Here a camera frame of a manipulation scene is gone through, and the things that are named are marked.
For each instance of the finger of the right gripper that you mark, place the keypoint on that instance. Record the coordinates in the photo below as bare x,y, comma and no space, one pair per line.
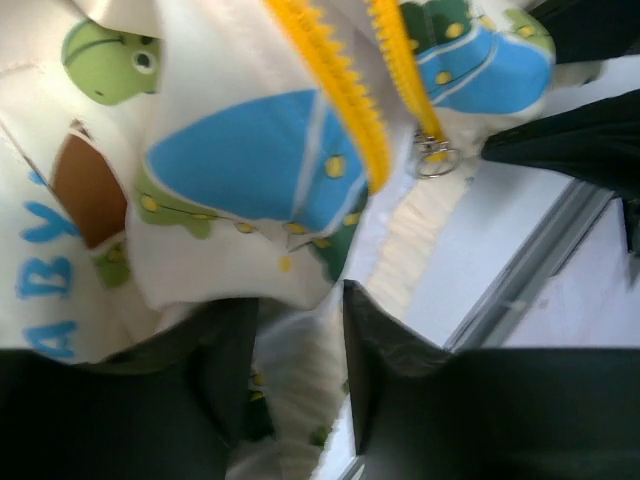
590,30
597,143

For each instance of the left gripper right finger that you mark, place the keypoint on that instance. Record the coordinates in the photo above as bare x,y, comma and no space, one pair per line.
551,413

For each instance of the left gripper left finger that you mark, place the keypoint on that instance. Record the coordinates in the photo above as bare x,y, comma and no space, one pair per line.
171,407

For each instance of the yellow cream dinosaur print jacket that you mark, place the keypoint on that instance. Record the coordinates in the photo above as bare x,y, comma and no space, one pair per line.
157,156

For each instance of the aluminium table front rail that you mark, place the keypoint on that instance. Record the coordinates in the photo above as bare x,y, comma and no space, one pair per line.
525,280

